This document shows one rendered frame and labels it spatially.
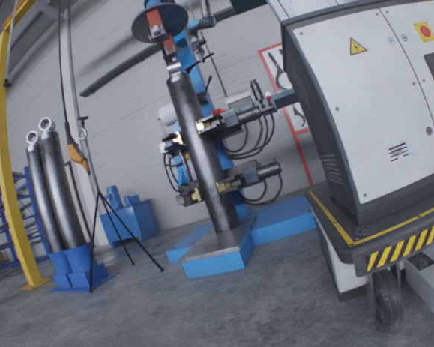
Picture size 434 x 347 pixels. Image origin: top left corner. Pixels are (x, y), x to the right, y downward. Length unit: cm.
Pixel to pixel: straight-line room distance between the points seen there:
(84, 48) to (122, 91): 206
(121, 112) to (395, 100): 474
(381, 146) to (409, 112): 12
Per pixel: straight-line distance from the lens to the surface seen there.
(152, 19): 222
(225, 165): 222
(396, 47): 67
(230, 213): 179
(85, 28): 694
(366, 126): 56
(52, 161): 231
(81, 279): 225
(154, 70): 475
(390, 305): 61
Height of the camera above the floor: 52
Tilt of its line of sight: 2 degrees up
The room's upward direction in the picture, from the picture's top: 19 degrees counter-clockwise
